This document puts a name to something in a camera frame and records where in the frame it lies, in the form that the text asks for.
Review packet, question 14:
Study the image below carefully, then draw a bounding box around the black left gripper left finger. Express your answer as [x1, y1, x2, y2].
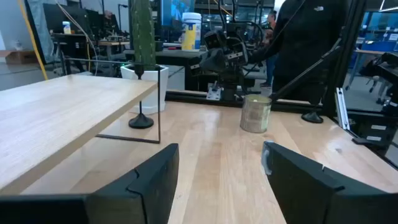
[0, 142, 180, 224]

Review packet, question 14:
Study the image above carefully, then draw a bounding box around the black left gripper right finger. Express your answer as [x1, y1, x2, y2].
[261, 140, 398, 224]

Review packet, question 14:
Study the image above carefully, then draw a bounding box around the silver scented candle tin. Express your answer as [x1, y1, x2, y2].
[239, 94, 273, 134]

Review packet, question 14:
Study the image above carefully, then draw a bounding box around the black candlestick holder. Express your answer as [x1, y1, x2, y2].
[128, 63, 155, 130]
[300, 101, 325, 124]

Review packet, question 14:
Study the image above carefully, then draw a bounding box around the person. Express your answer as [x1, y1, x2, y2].
[248, 0, 351, 105]
[103, 9, 121, 37]
[260, 10, 279, 88]

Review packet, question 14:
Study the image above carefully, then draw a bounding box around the white yellow wipes canister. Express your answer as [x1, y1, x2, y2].
[181, 12, 203, 52]

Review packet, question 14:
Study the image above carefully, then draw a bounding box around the monitor on black stand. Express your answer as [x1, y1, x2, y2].
[160, 0, 196, 27]

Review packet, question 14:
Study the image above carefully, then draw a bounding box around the white planter pot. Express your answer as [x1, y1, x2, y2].
[120, 63, 170, 115]

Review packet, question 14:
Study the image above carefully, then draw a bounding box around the tall green cactus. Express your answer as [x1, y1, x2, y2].
[129, 0, 157, 72]

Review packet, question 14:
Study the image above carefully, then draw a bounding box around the brown cardboard box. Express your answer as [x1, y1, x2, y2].
[4, 50, 39, 65]

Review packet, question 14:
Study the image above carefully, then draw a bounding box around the wooden shelf with black frame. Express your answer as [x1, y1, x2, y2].
[0, 73, 162, 195]

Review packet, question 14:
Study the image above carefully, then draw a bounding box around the beige hanging cable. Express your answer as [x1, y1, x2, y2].
[55, 0, 98, 76]

